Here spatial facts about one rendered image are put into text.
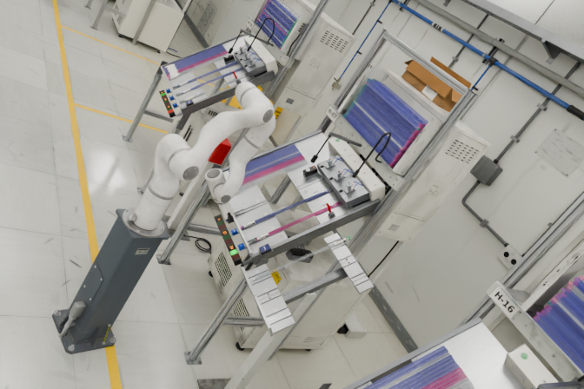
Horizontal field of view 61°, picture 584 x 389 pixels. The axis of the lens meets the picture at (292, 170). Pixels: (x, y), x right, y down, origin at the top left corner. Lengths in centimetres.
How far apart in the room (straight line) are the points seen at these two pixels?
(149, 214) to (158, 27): 480
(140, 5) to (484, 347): 560
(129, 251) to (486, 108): 292
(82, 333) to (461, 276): 262
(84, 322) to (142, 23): 473
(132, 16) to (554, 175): 505
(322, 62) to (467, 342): 232
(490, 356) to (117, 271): 156
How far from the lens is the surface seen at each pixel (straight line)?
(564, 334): 200
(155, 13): 670
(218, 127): 204
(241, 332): 298
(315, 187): 267
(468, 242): 394
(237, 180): 221
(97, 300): 243
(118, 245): 227
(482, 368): 210
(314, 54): 367
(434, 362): 208
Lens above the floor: 197
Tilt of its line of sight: 20 degrees down
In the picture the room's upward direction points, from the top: 34 degrees clockwise
